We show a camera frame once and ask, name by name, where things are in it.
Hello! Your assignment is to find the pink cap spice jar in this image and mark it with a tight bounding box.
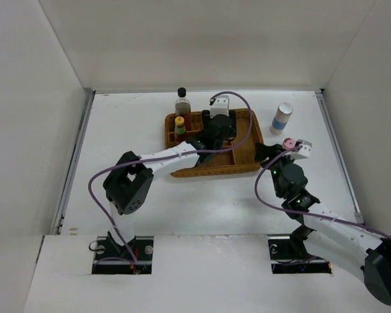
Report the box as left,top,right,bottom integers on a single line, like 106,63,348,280
282,138,297,151

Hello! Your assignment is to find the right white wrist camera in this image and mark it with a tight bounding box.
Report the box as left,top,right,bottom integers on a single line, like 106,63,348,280
288,140,312,160

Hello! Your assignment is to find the white blue cylindrical shaker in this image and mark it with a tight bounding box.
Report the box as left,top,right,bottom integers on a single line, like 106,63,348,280
270,102,293,135

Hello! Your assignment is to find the brown wicker divided tray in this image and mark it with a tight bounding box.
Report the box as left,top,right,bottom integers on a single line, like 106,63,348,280
171,108,263,178

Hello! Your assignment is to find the red chili sauce bottle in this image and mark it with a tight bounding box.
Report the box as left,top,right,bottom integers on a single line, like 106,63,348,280
174,116,187,143

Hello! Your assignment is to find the left metal table rail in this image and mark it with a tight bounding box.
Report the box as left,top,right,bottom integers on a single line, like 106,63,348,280
50,88,96,235

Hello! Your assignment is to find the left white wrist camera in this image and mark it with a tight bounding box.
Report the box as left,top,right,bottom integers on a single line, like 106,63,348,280
209,95,229,119

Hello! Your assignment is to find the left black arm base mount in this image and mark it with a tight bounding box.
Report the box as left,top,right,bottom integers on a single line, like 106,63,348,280
89,233,154,275

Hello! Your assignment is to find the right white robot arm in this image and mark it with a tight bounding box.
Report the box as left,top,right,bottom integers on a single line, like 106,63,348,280
255,140,391,306

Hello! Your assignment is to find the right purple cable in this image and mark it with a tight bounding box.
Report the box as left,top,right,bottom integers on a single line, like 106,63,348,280
253,145,391,248

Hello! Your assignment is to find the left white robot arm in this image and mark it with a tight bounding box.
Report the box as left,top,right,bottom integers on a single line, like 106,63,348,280
103,110,237,260

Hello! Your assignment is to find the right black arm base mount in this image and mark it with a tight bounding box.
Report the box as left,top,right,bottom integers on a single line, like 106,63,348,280
268,226,332,275

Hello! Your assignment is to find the dark sauce bottle black cap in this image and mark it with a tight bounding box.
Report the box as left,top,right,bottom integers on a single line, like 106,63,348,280
175,87,192,131

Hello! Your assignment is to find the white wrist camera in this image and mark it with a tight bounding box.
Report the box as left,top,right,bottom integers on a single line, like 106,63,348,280
209,95,229,119
288,140,312,160

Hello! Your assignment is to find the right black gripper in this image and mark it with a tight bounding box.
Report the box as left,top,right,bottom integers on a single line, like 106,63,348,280
255,142,298,198

